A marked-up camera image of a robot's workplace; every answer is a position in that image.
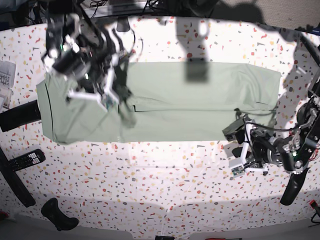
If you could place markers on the black curved handle left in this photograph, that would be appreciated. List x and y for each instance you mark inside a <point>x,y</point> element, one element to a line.
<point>51,211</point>

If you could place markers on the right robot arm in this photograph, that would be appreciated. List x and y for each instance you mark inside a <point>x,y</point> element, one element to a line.
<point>69,32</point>

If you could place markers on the black TV remote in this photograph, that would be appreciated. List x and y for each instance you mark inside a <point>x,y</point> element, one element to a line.
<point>27,160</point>

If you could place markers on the light green T-shirt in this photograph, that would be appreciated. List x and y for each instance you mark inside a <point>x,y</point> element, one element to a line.
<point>170,101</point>

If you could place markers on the black curved handle right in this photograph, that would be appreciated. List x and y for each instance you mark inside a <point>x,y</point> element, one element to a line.
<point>295,184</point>

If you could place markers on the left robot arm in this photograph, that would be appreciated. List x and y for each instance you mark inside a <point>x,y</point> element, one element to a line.
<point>295,150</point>

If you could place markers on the black curved handle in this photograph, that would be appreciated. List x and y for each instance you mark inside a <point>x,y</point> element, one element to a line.
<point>51,211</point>
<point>295,184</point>

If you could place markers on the black cylinder speaker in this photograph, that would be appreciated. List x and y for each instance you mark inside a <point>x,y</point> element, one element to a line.
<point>21,115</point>

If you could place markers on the long black bar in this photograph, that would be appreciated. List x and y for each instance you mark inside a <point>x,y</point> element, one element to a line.
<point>15,183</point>

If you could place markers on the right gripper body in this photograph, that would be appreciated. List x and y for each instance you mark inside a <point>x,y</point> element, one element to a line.
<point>88,74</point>

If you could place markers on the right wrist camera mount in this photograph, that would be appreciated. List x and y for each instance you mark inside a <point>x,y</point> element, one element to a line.
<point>109,99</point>

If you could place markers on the red handled screwdriver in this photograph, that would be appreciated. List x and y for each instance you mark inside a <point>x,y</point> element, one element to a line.
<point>222,238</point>

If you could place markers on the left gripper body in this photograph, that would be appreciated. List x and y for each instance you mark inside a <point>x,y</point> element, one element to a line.
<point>263,150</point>

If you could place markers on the grey monitor stand base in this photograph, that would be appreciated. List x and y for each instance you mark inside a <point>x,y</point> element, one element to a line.
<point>123,24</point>

